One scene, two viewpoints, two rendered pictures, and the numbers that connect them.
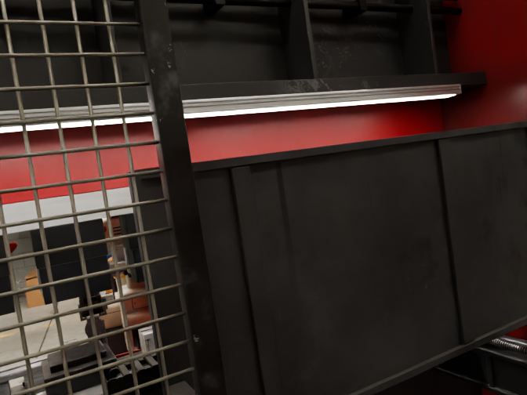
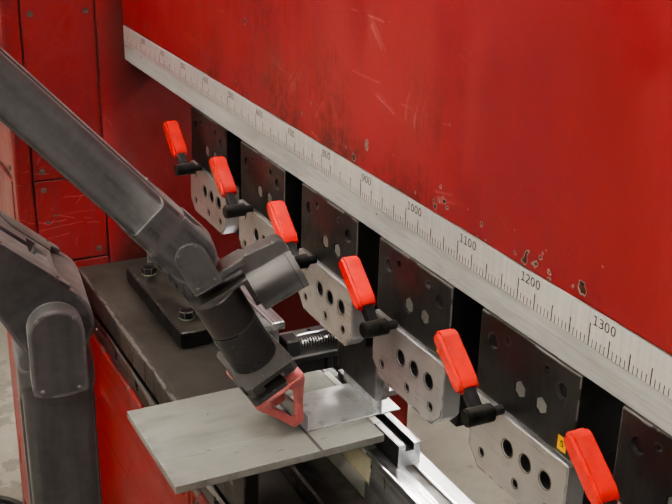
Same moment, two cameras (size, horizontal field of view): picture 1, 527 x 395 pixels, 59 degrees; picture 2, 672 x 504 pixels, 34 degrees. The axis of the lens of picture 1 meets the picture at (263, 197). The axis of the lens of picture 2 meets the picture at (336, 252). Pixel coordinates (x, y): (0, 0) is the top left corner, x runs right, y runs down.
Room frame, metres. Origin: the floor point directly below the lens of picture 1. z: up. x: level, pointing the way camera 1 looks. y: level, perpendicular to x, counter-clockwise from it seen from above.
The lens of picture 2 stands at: (1.27, 1.37, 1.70)
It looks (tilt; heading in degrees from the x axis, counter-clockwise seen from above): 22 degrees down; 270
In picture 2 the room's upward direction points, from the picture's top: 2 degrees clockwise
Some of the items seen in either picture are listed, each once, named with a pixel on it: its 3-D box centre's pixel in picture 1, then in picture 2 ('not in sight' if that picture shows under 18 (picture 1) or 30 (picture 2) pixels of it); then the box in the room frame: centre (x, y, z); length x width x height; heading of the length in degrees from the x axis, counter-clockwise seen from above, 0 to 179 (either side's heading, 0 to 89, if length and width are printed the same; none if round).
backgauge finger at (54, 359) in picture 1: (74, 354); not in sight; (0.91, 0.41, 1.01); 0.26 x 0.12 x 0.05; 28
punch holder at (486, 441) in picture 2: (71, 259); (555, 411); (1.07, 0.46, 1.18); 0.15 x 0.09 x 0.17; 118
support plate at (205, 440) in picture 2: not in sight; (254, 426); (1.37, 0.19, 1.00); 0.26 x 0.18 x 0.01; 28
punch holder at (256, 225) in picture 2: not in sight; (287, 209); (1.35, -0.07, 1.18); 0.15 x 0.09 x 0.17; 118
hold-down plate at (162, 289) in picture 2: not in sight; (167, 302); (1.57, -0.38, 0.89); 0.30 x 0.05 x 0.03; 118
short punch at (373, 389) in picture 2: not in sight; (363, 362); (1.24, 0.12, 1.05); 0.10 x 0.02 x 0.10; 118
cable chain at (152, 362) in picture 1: (215, 350); not in sight; (0.79, 0.12, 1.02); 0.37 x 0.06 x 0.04; 118
